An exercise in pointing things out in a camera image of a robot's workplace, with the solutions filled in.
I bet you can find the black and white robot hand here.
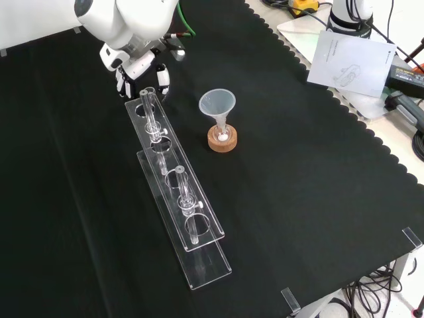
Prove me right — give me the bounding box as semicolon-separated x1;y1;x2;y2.
99;42;172;99

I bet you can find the translucent plastic funnel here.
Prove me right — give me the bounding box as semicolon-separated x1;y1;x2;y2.
198;88;237;133

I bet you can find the clear acrylic funnel stand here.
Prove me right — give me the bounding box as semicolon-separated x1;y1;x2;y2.
124;87;233;292

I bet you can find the small round-bottom glass flask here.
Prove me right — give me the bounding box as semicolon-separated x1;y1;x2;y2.
214;123;231;142

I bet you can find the black scalloped table cloth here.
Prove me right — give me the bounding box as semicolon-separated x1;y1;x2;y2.
0;0;424;318

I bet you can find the yellow stop button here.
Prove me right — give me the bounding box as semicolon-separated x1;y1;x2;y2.
287;0;319;18

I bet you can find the white printed paper sheet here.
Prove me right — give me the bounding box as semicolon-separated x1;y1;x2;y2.
306;30;398;99

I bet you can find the pale board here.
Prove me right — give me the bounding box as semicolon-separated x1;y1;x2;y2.
276;15;399;121

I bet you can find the black power adapter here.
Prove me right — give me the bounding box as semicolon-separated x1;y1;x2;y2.
386;64;424;99

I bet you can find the clear cloth clamp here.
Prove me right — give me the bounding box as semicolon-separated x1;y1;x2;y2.
401;227;424;249
280;287;301;316

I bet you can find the black tripod leg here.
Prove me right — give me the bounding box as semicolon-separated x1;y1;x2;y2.
403;36;424;64

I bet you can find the white table leg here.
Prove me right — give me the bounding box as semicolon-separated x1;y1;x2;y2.
393;250;419;283

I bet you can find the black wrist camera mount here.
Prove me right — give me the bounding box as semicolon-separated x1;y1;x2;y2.
160;32;187;62

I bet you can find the green cable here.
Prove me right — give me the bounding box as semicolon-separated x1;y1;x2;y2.
177;0;197;37

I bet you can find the cork ring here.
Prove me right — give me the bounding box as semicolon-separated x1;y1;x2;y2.
207;125;239;154

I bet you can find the grey handle tool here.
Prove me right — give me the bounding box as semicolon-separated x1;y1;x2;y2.
383;91;424;129

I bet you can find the coiled black cable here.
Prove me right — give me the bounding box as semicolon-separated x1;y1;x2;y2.
411;129;424;160

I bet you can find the black cable bundle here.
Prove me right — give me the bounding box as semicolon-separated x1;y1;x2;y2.
341;264;403;318

